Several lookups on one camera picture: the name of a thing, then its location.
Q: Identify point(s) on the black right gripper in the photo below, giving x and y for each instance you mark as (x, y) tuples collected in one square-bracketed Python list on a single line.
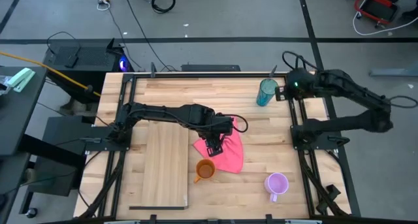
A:
[(281, 93)]

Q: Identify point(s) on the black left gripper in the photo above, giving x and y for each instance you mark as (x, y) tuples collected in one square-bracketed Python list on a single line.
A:
[(220, 127)]

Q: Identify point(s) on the teal translucent tumbler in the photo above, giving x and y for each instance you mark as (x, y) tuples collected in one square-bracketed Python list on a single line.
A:
[(266, 91)]

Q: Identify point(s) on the pink cloth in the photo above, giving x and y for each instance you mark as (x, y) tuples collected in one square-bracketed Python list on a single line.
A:
[(233, 155)]

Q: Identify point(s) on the orange plastic mug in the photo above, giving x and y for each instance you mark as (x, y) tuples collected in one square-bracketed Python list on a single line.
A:
[(205, 170)]

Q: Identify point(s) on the purple plastic mug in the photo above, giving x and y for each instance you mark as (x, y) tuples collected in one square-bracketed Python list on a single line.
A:
[(276, 184)]

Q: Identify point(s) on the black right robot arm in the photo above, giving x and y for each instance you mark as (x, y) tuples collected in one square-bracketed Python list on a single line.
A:
[(352, 87)]

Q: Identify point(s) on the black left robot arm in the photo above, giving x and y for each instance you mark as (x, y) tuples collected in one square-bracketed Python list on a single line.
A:
[(163, 113)]

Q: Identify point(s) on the black power strip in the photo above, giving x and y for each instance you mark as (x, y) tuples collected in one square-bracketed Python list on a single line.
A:
[(210, 68)]

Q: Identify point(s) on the grey metal table foot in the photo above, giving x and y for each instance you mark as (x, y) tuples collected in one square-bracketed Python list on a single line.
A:
[(392, 72)]

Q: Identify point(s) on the red and black cart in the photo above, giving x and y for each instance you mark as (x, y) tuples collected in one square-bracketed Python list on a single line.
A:
[(375, 8)]

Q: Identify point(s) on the black equipment box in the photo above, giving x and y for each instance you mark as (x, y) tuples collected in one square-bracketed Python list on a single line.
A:
[(65, 132), (52, 181)]

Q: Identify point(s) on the black computer tower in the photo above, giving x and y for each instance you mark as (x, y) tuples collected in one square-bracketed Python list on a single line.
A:
[(91, 59)]

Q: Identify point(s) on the small black adapter box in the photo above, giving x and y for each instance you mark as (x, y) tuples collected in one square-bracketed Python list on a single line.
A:
[(71, 58)]

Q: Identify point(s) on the black caster wheel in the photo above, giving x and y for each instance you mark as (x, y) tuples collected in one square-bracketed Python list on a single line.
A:
[(31, 213)]

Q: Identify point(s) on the black side desk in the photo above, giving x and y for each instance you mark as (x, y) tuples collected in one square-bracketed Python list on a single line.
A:
[(19, 119)]

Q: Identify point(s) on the mint green stapler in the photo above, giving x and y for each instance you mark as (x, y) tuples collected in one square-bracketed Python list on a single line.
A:
[(21, 79)]

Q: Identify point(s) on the clear plastic packet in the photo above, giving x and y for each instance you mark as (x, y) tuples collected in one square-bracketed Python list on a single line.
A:
[(4, 85)]

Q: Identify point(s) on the black metal table frame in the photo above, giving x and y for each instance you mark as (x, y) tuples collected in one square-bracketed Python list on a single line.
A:
[(212, 75)]

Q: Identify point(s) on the silver aluminium rail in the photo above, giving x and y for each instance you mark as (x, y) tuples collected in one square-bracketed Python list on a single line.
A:
[(122, 222), (302, 222)]

